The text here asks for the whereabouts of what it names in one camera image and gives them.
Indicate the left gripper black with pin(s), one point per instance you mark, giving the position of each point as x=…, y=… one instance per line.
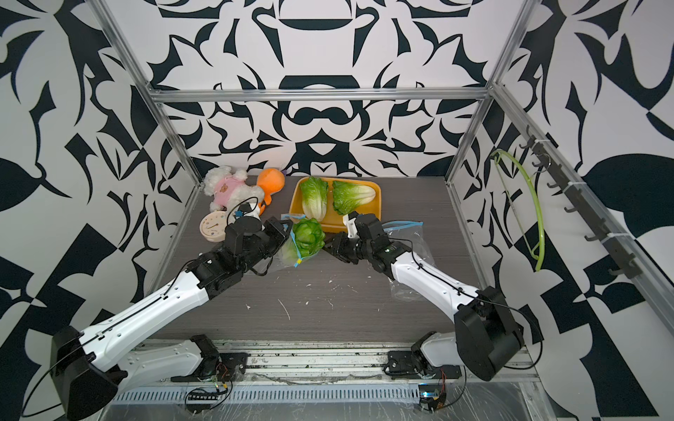
x=276, y=234

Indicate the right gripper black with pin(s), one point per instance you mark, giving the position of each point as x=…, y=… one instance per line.
x=345, y=247

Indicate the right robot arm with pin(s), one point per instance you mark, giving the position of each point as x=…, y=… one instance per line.
x=486, y=334

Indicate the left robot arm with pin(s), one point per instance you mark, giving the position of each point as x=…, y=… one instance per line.
x=90, y=367

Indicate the small round beige clock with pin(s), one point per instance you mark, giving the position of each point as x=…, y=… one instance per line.
x=213, y=226

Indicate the white plush toy pink shirt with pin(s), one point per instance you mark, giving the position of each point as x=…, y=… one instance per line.
x=228, y=187

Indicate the orange plush toy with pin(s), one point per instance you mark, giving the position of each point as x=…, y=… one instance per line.
x=271, y=181

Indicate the right green led board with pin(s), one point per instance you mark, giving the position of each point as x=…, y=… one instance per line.
x=431, y=399

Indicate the left black electronics board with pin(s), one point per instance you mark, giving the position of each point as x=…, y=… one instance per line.
x=200, y=400

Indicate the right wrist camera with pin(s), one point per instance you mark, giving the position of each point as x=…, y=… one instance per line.
x=349, y=222

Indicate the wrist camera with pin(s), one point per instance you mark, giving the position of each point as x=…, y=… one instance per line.
x=247, y=209
x=349, y=222

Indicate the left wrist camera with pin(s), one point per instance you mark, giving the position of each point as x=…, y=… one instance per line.
x=247, y=209

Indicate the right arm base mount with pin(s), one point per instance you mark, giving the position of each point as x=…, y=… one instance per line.
x=411, y=365

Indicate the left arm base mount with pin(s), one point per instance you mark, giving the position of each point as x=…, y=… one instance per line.
x=225, y=368

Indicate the black wall hook rail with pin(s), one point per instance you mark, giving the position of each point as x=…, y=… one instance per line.
x=582, y=202

